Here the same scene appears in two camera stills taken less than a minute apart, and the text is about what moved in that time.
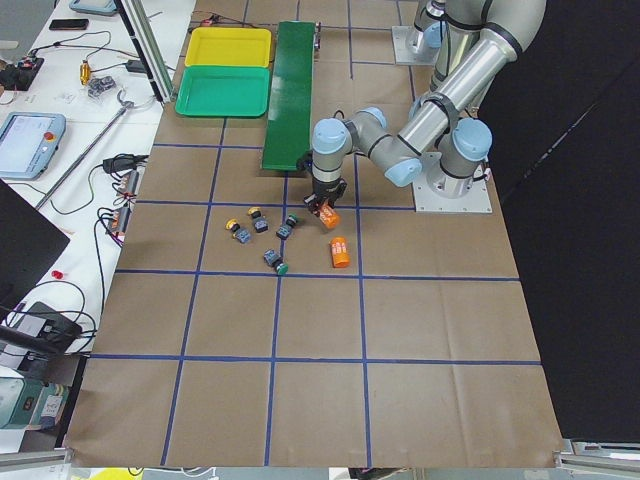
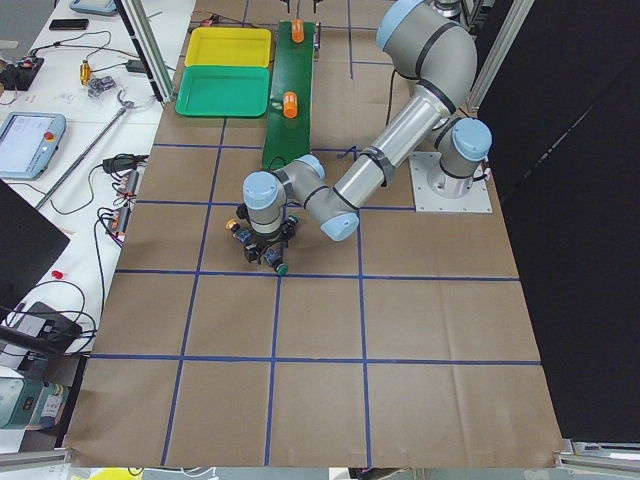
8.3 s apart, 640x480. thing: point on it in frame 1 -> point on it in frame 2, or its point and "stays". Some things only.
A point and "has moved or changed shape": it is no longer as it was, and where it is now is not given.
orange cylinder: [340, 253] -> [290, 104]
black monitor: [29, 245] stays
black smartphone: [68, 24] stays
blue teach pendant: [27, 143] stays
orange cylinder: [329, 217] has moved or changed shape
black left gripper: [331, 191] -> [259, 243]
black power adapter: [135, 66] stays
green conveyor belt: [288, 133] stays
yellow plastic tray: [231, 47] stays
